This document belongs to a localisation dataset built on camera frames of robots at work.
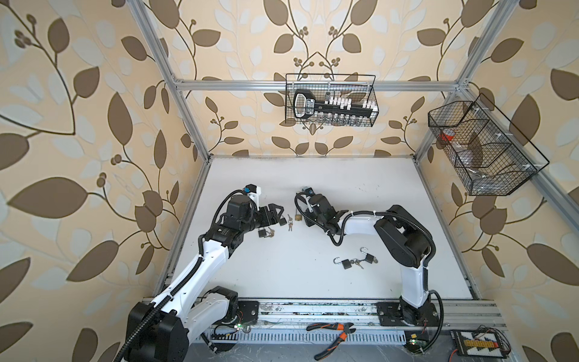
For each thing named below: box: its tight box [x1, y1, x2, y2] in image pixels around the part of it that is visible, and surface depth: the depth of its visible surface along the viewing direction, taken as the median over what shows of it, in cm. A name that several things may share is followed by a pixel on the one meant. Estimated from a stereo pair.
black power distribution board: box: [450, 324, 512, 358], surface depth 69 cm
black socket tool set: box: [293, 88, 378, 126], surface depth 86 cm
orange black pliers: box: [306, 322, 357, 362], surface depth 72 cm
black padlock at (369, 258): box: [359, 246, 375, 264], surface depth 88 cm
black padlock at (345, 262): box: [333, 256, 353, 270], surface depth 86 cm
